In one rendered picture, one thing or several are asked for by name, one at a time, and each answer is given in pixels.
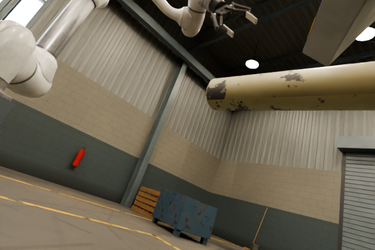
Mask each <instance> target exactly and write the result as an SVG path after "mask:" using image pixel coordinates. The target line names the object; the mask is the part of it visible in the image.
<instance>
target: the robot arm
mask: <svg viewBox="0 0 375 250"><path fill-rule="evenodd" d="M152 1H153V2H154V4H155V5H156V6H157V7H158V8H159V9H160V10H161V11H162V12H163V13H164V14H165V15H166V16H167V17H169V18H171V19H173V20H175V21H176V22H177V23H178V24H179V26H181V27H182V29H181V30H182V32H183V34H184V35H185V36H187V37H194V36H195V35H197V34H198V32H199V31H200V29H201V27H202V24H203V22H204V18H205V12H206V10H207V11H208V12H211V15H210V18H211V19H212V20H213V24H214V27H215V30H216V31H218V30H219V31H223V32H224V33H227V34H228V35H229V36H230V37H231V38H233V35H234V32H233V31H232V30H231V29H229V28H228V27H227V26H226V25H225V24H223V17H226V16H229V15H233V14H234V15H244V16H246V18H247V19H249V20H250V21H251V22H253V23H254V24H255V25H256V24H257V20H258V19H257V18H256V17H255V16H254V15H253V14H252V13H250V11H251V8H250V7H247V6H243V5H240V4H236V3H234V2H232V4H231V5H227V4H226V2H225V1H224V0H188V6H187V7H183V8H181V9H176V8H173V7H171V6H170V5H169V4H168V3H167V2H166V0H152ZM108 2H109V0H71V1H70V2H69V3H68V5H67V6H66V7H65V8H64V9H63V11H62V12H61V13H60V14H59V15H58V17H57V18H56V20H55V21H54V22H53V23H52V24H51V26H50V27H49V28H48V29H47V30H46V32H45V33H44V34H43V35H42V36H41V38H40V39H39V40H38V41H37V42H36V41H35V38H34V36H33V34H32V32H31V31H30V30H29V29H27V28H26V27H25V26H23V25H21V24H20V23H18V22H16V21H13V20H0V96H1V97H3V98H5V99H7V100H9V101H11V100H12V98H11V97H10V96H9V95H7V94H6V93H4V90H5V89H6V87H7V88H9V89H10V90H12V91H13V92H15V93H16V94H19V95H21V96H24V97H28V98H38V97H41V96H43V95H45V94H46V93H47V92H48V91H49V90H50V88H51V86H52V80H53V78H54V75H55V72H56V69H57V62H56V58H57V57H58V56H59V54H60V53H61V52H62V50H63V49H64V47H65V46H66V45H67V44H68V42H69V41H70V39H71V38H72V37H73V36H74V34H75V33H76V32H77V30H78V29H79V27H80V26H81V25H82V23H83V22H84V21H85V19H86V18H87V17H88V15H89V14H90V12H91V11H92V10H93V9H97V8H98V9H101V8H104V7H105V6H106V5H107V4H108ZM231 10H232V12H231ZM216 16H218V17H220V25H218V23H217V19H216Z"/></svg>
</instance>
